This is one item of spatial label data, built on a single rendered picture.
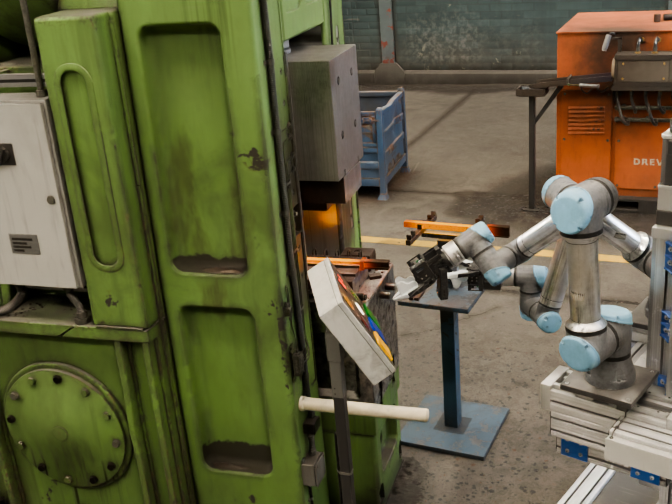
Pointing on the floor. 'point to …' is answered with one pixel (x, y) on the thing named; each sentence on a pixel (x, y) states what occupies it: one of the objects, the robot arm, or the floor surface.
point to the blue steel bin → (383, 138)
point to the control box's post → (342, 430)
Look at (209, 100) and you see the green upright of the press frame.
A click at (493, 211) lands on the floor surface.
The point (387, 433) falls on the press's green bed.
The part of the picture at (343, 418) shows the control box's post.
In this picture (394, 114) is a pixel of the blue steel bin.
